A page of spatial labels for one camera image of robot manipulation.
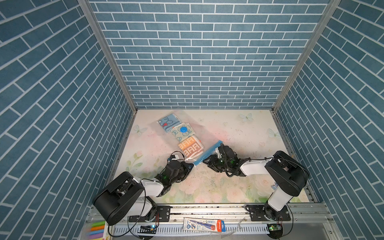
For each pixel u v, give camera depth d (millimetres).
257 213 736
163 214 740
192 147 961
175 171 691
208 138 1050
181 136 1018
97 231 679
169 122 1090
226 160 724
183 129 1050
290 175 474
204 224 697
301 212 757
